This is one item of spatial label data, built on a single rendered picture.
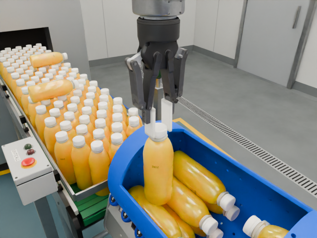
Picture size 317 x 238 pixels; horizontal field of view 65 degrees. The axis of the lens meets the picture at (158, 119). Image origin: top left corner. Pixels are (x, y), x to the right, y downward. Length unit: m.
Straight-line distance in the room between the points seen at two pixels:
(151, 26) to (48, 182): 0.57
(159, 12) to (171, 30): 0.04
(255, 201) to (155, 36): 0.48
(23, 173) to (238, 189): 0.59
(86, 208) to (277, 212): 0.59
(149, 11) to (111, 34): 4.71
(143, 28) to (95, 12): 4.55
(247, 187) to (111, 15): 4.63
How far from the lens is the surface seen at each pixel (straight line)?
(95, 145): 0.83
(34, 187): 0.82
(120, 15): 5.14
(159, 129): 0.53
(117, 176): 0.64
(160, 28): 0.43
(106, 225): 0.93
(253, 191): 0.70
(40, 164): 0.82
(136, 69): 0.44
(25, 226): 2.19
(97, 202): 0.93
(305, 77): 4.37
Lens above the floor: 1.58
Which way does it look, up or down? 30 degrees down
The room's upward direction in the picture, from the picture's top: straight up
